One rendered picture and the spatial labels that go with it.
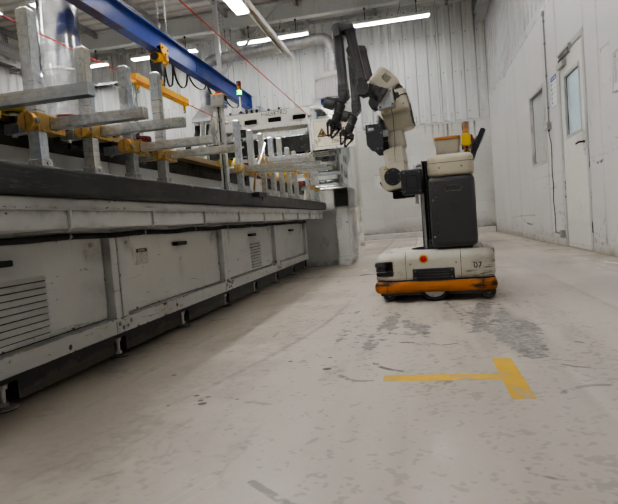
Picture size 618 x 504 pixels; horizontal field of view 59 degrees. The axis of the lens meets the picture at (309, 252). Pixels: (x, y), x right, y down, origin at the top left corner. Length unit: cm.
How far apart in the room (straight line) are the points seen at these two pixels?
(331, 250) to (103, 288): 407
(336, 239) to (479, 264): 319
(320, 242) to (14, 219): 479
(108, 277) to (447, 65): 1094
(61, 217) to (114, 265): 63
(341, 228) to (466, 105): 703
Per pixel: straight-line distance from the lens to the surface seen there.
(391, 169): 331
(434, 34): 1280
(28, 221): 164
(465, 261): 309
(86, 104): 192
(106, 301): 234
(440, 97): 1247
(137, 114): 158
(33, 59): 174
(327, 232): 609
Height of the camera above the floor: 49
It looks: 3 degrees down
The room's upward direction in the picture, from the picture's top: 5 degrees counter-clockwise
